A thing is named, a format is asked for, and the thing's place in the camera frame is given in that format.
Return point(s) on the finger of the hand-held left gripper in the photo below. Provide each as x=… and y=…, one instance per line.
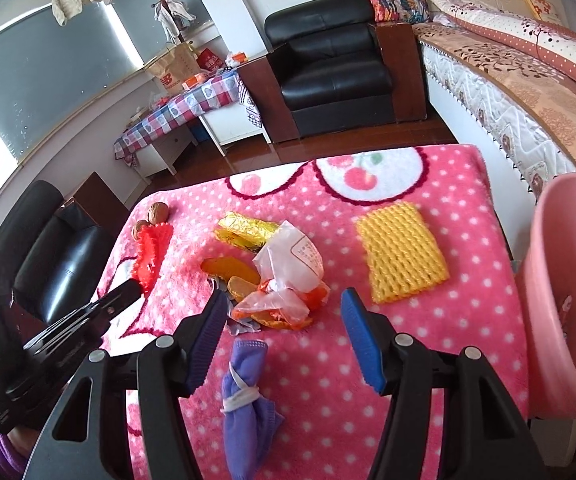
x=117, y=300

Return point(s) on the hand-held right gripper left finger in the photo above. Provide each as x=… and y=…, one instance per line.
x=206, y=340

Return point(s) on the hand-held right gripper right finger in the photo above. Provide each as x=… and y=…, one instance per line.
x=363, y=340

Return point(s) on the grey wrapper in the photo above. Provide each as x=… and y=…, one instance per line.
x=240, y=327

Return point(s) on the red foam fruit net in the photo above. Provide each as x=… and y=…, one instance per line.
x=152, y=250

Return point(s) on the orange peel slice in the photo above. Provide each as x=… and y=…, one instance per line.
x=227, y=270

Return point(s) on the orange peel pile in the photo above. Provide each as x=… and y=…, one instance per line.
x=288, y=317

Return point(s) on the purple face mask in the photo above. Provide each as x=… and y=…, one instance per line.
x=248, y=410

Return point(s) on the yellow foam fruit net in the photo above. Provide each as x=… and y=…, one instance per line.
x=400, y=255

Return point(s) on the clear plastic bag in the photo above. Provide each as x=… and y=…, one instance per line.
x=293, y=255

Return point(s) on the gold foil wrapper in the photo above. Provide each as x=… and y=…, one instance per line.
x=243, y=230

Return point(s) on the pink plastic bucket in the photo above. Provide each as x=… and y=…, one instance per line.
x=568, y=270

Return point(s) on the person's left forearm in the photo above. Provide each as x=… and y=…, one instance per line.
x=5, y=452

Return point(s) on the pink polka dot blanket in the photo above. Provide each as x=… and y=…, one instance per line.
x=318, y=370

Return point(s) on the brown walnut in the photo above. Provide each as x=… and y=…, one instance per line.
x=139, y=230
x=158, y=212

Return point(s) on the checked tablecloth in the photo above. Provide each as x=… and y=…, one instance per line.
x=187, y=105

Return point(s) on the white table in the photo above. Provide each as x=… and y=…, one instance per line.
x=233, y=122

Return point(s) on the brown paper bag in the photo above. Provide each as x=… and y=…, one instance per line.
x=172, y=70

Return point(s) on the black white patterned cloth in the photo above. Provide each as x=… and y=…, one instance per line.
x=253, y=105

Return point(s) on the grey window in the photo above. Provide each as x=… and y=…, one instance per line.
x=32, y=75

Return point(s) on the red box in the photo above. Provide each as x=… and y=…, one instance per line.
x=211, y=62

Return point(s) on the orange white box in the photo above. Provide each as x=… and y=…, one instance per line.
x=236, y=59

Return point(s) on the white bed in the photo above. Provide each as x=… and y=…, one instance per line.
x=483, y=95

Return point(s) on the black leather armchair wooden sides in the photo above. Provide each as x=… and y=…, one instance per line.
x=333, y=60

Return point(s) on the wooden coat rack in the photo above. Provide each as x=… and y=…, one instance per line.
x=172, y=20

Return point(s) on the brown leaf pattern blanket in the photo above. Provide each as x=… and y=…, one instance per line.
x=533, y=85

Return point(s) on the white pink floral quilt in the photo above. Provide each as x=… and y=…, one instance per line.
x=518, y=30

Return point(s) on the yellow pillow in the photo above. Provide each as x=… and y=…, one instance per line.
x=543, y=9

